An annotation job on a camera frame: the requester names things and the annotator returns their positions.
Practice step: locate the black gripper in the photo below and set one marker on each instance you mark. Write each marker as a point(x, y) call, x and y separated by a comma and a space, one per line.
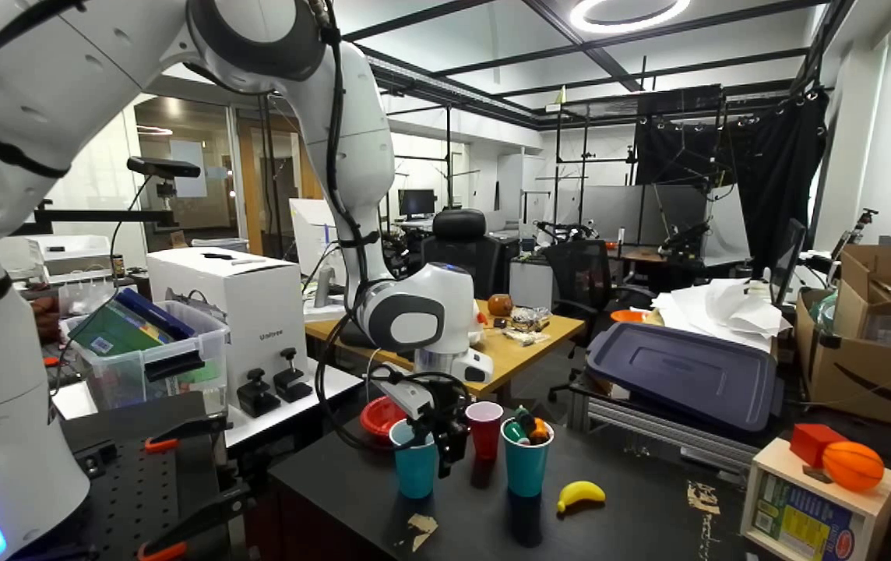
point(446, 406)

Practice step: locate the teal plastic cup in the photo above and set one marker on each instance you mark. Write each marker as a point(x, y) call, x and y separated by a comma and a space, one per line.
point(527, 471)
point(411, 475)

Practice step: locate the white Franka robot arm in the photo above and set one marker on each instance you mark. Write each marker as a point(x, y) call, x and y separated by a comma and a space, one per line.
point(9, 126)

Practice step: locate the red plastic cup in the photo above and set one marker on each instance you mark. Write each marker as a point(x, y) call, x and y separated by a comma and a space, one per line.
point(485, 438)

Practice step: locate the red plastic bowl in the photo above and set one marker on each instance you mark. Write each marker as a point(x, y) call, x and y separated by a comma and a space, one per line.
point(378, 417)

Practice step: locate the orange bowl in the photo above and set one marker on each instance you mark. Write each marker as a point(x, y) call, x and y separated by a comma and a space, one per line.
point(626, 316)

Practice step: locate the colourful small toys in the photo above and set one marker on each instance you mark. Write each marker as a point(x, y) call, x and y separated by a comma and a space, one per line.
point(527, 425)

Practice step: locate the tan tape patch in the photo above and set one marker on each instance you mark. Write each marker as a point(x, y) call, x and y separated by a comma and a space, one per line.
point(703, 501)
point(422, 530)

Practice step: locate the wooden desk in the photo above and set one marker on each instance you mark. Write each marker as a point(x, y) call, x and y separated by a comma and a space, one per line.
point(527, 354)

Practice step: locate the yellow toy banana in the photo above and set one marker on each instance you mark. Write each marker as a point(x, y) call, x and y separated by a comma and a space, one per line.
point(580, 493)

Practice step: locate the clear glass jar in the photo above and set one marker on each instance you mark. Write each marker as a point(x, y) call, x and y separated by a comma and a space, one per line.
point(527, 325)

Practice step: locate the brown toy football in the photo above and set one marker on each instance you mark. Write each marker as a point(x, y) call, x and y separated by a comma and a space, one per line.
point(499, 306)

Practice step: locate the white side table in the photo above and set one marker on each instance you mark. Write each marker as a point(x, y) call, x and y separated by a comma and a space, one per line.
point(300, 401)

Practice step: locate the black toggle clamp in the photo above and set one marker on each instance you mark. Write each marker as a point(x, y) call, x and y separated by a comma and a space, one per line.
point(256, 393)
point(292, 380)

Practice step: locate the black mesh office chair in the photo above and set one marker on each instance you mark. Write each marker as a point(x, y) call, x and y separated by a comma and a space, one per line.
point(580, 274)

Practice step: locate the white cardboard product box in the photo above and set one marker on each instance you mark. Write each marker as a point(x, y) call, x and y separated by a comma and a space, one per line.
point(246, 300)

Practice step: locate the white-backed computer monitor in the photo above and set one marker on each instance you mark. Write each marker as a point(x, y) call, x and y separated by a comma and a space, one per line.
point(309, 239)

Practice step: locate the dark blue bin lid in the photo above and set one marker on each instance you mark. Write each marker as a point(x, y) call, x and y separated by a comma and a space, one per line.
point(683, 378)

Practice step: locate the white crumpled paper pile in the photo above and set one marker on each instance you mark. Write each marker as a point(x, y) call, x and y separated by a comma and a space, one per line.
point(720, 313)

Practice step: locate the clear plastic storage bin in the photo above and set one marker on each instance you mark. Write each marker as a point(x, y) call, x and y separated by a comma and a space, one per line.
point(144, 370)

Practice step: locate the blue book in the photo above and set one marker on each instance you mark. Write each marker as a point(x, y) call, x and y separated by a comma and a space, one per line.
point(154, 313)

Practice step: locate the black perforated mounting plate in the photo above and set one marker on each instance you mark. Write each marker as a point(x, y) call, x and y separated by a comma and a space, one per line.
point(123, 478)

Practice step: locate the green book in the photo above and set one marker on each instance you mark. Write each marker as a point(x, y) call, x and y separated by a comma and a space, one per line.
point(114, 330)

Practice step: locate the red toy block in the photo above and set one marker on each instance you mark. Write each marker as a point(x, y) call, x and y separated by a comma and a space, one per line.
point(812, 440)

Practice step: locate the wooden shape sorter box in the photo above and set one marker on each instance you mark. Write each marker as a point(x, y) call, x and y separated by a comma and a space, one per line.
point(807, 515)

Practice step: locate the orange toy pumpkin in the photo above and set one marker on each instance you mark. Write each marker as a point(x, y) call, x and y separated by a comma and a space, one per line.
point(850, 467)

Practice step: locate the black hanging curtain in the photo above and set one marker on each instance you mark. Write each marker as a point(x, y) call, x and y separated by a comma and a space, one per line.
point(766, 156)

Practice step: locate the open cardboard box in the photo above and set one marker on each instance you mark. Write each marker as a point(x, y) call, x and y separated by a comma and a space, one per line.
point(871, 354)

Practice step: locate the aluminium frame rail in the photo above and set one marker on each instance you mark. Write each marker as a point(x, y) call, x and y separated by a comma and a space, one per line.
point(663, 438)

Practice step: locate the black camera on boom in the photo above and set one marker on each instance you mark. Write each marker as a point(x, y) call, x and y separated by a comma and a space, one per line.
point(159, 165)

